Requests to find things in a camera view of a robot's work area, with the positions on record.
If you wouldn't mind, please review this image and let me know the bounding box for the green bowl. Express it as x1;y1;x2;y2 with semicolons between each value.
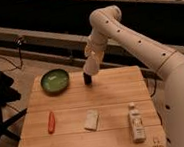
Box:
40;69;70;95

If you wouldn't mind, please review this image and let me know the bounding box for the black cable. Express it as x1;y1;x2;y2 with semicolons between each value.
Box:
0;34;30;74

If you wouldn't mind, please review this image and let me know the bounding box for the white ceramic cup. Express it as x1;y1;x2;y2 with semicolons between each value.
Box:
83;56;100;76

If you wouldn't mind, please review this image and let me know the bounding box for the orange carrot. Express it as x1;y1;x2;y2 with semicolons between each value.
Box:
47;111;56;134

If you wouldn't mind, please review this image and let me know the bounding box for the white plastic bottle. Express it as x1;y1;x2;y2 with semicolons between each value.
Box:
128;102;146;143

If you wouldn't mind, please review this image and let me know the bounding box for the black eraser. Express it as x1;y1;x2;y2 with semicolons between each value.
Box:
83;73;92;86

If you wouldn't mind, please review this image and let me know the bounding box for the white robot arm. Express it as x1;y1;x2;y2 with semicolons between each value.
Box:
83;5;184;147

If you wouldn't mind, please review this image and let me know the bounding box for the wooden table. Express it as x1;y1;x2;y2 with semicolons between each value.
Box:
18;66;166;147

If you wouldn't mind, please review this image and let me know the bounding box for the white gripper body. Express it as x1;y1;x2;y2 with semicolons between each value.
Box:
84;42;106;62

